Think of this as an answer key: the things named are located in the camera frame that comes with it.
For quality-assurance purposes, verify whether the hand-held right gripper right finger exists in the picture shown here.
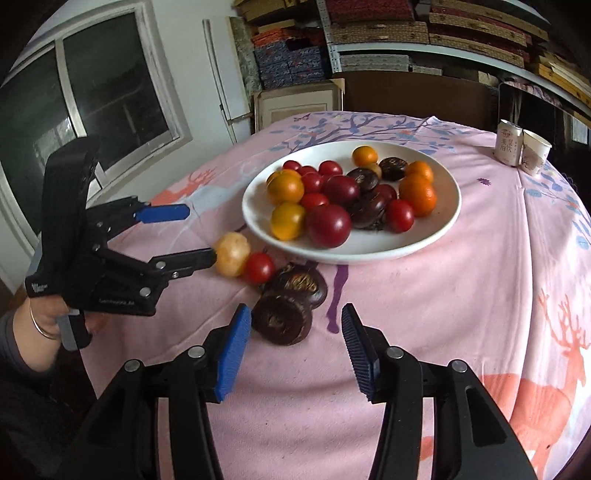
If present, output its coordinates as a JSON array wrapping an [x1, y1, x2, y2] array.
[[341, 303, 539, 480]]

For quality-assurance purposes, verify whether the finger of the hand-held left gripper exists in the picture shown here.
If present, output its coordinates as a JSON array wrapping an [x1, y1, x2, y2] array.
[[85, 196, 191, 245], [92, 247, 218, 296]]

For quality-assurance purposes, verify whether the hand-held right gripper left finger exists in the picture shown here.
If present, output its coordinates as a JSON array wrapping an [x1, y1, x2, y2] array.
[[69, 304, 252, 480]]

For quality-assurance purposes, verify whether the pale yellow cherry tomato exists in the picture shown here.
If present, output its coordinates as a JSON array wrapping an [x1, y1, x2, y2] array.
[[215, 232, 251, 278]]

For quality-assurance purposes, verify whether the white oval plate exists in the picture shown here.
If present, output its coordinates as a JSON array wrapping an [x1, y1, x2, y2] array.
[[241, 141, 462, 265]]

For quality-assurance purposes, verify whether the person's left forearm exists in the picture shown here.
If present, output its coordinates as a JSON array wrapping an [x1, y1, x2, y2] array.
[[0, 302, 61, 374]]

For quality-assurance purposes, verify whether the person's left hand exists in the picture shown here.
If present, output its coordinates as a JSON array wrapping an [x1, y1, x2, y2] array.
[[28, 295, 109, 342]]

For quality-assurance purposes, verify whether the pink deer print tablecloth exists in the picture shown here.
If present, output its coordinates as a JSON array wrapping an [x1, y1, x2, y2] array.
[[78, 111, 591, 480]]

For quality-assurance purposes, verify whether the white framed window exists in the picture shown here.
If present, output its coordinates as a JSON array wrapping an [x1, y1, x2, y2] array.
[[0, 0, 192, 287]]

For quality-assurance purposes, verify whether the white board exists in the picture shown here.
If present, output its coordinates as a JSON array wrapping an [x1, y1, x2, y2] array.
[[203, 17, 250, 146]]

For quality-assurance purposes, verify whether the grey marble slab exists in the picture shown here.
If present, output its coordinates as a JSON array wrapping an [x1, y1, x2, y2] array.
[[228, 16, 264, 97]]

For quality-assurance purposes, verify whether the stack of blue patterned boxes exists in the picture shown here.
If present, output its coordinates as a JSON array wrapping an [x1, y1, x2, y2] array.
[[252, 28, 331, 90]]

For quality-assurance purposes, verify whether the white metal shelf rack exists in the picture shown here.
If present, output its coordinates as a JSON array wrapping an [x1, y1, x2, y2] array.
[[316, 0, 591, 130]]

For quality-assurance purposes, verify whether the pile of tan boxes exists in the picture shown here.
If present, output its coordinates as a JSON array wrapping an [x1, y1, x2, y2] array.
[[233, 0, 324, 33]]

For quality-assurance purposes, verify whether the white drink can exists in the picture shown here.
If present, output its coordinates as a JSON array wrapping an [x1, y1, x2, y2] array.
[[493, 119, 523, 167]]

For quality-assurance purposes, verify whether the brown wooden cabinet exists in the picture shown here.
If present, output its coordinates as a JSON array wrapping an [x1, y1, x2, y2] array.
[[332, 71, 502, 130]]

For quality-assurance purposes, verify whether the white paper cup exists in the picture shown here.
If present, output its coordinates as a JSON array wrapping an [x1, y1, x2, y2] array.
[[519, 129, 552, 176]]

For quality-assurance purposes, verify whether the stack of woven boxes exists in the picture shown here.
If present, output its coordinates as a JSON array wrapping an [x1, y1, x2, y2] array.
[[323, 0, 550, 72]]

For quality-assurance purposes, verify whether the stack of yellow wooden boxes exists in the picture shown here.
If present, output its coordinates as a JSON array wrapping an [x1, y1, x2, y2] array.
[[526, 28, 591, 107]]

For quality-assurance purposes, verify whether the silver bracelet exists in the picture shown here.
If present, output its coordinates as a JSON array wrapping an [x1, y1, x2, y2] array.
[[28, 299, 62, 341]]

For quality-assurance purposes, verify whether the pale picture frame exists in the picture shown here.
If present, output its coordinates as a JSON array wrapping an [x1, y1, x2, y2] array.
[[252, 78, 345, 134]]

